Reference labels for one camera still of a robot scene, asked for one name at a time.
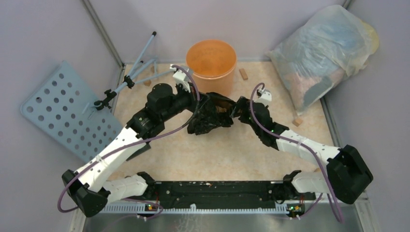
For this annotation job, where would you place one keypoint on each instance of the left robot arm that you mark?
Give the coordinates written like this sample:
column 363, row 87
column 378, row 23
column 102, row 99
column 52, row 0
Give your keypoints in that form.
column 89, row 186

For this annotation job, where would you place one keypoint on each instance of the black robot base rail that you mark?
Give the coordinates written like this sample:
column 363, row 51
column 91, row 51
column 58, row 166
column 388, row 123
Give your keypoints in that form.
column 222, row 194

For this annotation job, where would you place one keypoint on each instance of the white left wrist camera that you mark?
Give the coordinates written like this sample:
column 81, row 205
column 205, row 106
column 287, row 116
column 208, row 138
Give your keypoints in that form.
column 181, row 79

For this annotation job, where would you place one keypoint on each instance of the black trash bag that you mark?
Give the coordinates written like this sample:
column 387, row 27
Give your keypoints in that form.
column 214, row 112

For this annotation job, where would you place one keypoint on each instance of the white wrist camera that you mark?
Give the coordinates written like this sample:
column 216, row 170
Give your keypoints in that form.
column 181, row 79
column 264, row 97

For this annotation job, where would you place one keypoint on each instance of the white cable comb strip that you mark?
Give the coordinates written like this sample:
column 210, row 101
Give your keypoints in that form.
column 141, row 208

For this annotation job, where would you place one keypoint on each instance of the wooden cube block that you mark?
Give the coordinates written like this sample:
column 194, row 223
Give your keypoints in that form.
column 297, row 121

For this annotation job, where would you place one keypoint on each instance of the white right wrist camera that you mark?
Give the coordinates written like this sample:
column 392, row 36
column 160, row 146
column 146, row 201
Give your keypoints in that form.
column 264, row 97

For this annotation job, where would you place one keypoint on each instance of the light blue perforated board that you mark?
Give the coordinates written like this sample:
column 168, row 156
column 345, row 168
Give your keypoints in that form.
column 63, row 108

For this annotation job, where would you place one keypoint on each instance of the orange plastic trash bin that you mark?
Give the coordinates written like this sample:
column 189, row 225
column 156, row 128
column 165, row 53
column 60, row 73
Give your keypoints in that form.
column 213, row 63

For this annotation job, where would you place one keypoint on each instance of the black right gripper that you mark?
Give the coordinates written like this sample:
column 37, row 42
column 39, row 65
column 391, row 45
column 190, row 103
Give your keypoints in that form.
column 241, row 104

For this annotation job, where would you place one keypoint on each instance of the large translucent trash bag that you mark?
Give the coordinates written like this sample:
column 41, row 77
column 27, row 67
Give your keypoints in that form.
column 333, row 45

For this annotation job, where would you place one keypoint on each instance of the light blue tripod stand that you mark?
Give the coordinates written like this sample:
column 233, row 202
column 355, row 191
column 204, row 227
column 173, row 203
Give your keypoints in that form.
column 129, row 80

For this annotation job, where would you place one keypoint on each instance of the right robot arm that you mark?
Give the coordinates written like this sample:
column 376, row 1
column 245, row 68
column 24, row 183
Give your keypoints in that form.
column 343, row 174

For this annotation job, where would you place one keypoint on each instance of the flat wooden block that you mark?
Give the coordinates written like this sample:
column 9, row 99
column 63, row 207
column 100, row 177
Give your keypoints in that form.
column 243, row 74

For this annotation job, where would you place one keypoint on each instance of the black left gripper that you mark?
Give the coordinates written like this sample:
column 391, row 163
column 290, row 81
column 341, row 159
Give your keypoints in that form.
column 195, row 104

